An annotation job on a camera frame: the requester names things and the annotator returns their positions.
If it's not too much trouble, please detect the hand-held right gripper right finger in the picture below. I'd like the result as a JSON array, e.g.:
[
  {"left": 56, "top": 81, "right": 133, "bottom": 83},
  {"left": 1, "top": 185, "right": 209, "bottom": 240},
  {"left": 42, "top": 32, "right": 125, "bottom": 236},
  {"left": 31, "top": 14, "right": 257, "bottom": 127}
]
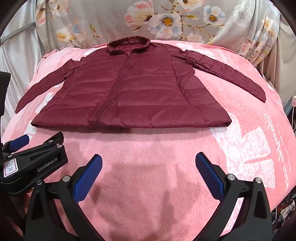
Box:
[{"left": 195, "top": 152, "right": 273, "bottom": 241}]

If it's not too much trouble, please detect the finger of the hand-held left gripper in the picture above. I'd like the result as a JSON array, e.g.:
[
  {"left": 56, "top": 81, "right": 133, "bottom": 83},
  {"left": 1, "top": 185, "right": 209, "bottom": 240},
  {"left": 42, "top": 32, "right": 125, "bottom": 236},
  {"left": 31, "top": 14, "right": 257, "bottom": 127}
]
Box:
[
  {"left": 0, "top": 135, "right": 30, "bottom": 160},
  {"left": 32, "top": 132, "right": 65, "bottom": 154}
]

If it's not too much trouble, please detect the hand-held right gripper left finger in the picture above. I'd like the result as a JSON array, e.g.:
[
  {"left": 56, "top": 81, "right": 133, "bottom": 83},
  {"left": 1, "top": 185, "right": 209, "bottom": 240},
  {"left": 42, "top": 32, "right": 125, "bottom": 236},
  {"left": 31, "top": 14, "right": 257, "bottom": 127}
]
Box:
[{"left": 24, "top": 153, "right": 103, "bottom": 241}]

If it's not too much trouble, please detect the maroon puffer jacket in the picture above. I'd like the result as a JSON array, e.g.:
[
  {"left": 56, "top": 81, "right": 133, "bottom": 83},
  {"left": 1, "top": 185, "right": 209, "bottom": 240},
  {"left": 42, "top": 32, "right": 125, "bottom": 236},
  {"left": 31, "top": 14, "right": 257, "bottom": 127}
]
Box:
[{"left": 15, "top": 38, "right": 266, "bottom": 129}]

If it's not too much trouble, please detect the person's left hand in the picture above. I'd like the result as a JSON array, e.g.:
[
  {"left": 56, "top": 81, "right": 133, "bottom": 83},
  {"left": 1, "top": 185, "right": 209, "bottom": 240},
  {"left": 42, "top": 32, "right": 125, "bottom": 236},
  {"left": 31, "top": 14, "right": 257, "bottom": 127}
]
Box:
[{"left": 0, "top": 190, "right": 33, "bottom": 241}]

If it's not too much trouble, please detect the black object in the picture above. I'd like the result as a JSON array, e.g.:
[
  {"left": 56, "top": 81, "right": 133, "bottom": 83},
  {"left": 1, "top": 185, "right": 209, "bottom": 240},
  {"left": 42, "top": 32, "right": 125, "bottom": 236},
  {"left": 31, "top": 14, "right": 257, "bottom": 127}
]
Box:
[{"left": 0, "top": 71, "right": 11, "bottom": 122}]

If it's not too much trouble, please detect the pink printed blanket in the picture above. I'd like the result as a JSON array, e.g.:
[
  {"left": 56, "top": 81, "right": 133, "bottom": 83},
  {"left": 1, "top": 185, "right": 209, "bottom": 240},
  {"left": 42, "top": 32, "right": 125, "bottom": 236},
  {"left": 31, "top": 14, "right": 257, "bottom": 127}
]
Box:
[{"left": 0, "top": 39, "right": 294, "bottom": 241}]

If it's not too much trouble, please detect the grey floral bedsheet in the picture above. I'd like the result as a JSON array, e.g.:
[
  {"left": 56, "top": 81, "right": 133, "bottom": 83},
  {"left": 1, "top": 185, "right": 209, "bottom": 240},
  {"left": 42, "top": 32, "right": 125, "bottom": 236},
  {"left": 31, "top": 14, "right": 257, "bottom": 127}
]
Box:
[{"left": 35, "top": 0, "right": 284, "bottom": 67}]

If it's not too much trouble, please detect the grey metal rail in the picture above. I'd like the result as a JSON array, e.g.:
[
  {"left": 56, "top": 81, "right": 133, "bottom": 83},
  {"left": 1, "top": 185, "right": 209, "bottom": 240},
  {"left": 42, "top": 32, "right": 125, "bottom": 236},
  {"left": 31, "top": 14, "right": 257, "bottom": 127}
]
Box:
[{"left": 0, "top": 23, "right": 36, "bottom": 40}]

